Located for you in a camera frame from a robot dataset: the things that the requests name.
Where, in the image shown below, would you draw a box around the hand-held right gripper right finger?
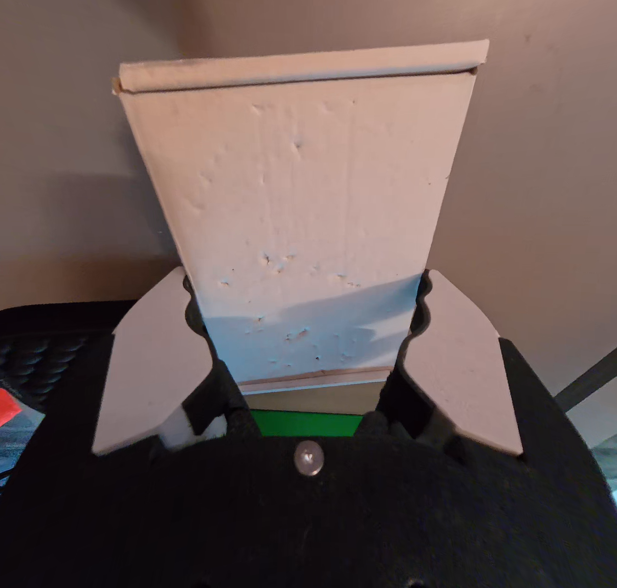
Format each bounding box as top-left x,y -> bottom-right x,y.
378,268 -> 524,457

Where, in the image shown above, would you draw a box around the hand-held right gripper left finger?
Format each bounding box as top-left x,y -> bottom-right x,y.
91,266 -> 242,455

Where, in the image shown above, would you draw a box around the green plastic bin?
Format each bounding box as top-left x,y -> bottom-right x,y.
248,407 -> 364,438

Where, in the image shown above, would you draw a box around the white cardboard box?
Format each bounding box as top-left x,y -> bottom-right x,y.
111,39 -> 490,414

